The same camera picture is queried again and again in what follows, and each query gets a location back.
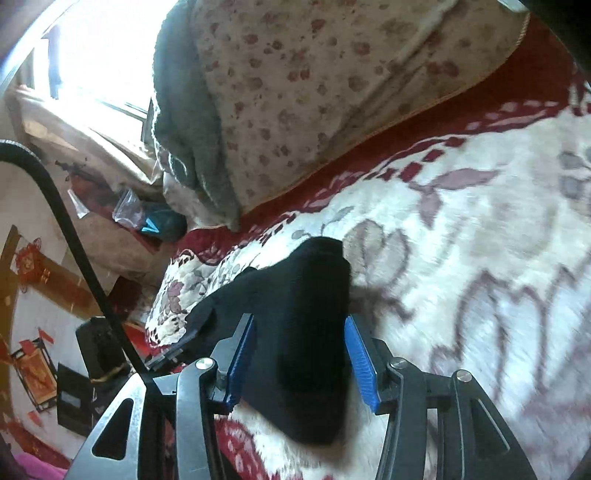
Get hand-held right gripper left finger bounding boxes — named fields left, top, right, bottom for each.
left=67, top=313, right=257, bottom=480

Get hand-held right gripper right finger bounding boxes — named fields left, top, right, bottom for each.
left=344, top=315, right=539, bottom=480

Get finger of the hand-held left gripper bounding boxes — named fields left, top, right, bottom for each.
left=147, top=340, right=197, bottom=371

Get black pants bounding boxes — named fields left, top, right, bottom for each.
left=187, top=236, right=352, bottom=446

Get black box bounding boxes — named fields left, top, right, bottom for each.
left=75, top=316, right=131, bottom=384
left=55, top=362, right=101, bottom=437

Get teal object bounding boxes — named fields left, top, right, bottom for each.
left=140, top=208, right=188, bottom=243

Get red white printed blanket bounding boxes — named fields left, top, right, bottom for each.
left=145, top=18, right=591, bottom=480

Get clear plastic bag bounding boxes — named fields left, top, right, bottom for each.
left=67, top=187, right=146, bottom=230

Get pink cloth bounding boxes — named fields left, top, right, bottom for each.
left=10, top=452, right=71, bottom=480

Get grey fleece cloth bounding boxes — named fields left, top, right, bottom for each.
left=152, top=0, right=242, bottom=232

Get floral pink pillow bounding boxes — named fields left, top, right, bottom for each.
left=188, top=0, right=532, bottom=219

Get window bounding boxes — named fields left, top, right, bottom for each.
left=28, top=0, right=195, bottom=127

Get red wall ornament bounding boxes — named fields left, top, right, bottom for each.
left=13, top=237, right=55, bottom=286

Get black cable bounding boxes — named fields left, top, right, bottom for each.
left=0, top=141, right=155, bottom=384

